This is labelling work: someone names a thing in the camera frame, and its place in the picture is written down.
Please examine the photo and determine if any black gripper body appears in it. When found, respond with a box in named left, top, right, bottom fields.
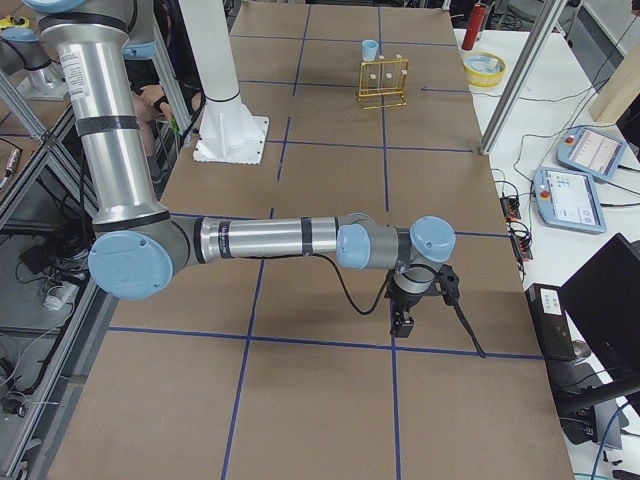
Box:
left=385, top=264, right=443, bottom=312

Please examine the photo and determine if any light blue plastic cup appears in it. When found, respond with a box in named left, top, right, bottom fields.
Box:
left=361, top=39, right=379, bottom=62

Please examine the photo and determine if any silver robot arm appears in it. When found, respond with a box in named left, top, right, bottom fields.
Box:
left=32, top=1, right=459, bottom=323

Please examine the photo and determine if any orange terminal block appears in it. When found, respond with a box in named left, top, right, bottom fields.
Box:
left=499, top=196, right=521, bottom=221
left=510, top=236, right=533, bottom=263

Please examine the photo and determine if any black computer box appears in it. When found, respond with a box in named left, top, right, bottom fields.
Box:
left=525, top=283, right=575, bottom=362

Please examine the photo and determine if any near teach pendant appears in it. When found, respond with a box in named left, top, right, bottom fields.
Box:
left=533, top=167, right=607, bottom=234

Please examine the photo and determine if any teach pendant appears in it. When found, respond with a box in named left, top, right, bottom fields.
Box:
left=556, top=127, right=626, bottom=182
left=533, top=167, right=607, bottom=234

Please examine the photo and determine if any black monitor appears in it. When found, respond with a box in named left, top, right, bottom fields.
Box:
left=555, top=233, right=639, bottom=416

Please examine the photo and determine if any far teach pendant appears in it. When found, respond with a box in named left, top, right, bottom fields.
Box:
left=556, top=127, right=626, bottom=182

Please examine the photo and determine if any yellow bowl with blue plate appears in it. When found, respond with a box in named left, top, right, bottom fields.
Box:
left=463, top=51, right=506, bottom=88

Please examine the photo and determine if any wooden board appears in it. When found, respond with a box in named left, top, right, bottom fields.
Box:
left=589, top=45, right=640, bottom=124

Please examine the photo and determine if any red bottle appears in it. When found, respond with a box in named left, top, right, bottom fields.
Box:
left=461, top=3, right=487, bottom=51

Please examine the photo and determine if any seated person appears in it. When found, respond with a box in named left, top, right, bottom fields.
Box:
left=125, top=1, right=202, bottom=186

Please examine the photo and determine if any white power strip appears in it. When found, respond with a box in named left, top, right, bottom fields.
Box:
left=43, top=281, right=78, bottom=311

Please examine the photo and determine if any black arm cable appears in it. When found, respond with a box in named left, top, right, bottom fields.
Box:
left=299, top=252, right=487, bottom=359

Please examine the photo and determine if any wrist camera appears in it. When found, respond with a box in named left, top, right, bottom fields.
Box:
left=390, top=310, right=415, bottom=338

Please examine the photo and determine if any gold wire cup holder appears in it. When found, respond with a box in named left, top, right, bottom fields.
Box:
left=356, top=54, right=409, bottom=110

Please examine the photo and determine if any aluminium frame post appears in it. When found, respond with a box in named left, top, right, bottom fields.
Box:
left=479, top=0, right=566, bottom=155

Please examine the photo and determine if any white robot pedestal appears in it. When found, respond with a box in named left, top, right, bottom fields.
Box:
left=179, top=0, right=269, bottom=165

